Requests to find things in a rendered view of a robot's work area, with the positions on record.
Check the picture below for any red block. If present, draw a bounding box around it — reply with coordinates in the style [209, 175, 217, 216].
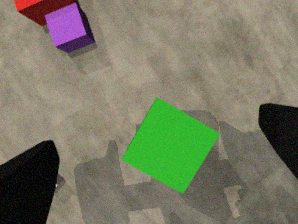
[15, 0, 80, 26]

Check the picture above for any purple block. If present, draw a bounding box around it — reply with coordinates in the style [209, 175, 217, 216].
[44, 3, 94, 53]

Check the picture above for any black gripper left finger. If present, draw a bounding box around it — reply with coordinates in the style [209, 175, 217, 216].
[0, 140, 60, 224]

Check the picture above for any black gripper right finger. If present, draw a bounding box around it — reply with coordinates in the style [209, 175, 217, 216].
[258, 104, 298, 180]

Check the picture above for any green block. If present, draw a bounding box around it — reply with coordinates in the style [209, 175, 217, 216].
[122, 97, 220, 194]

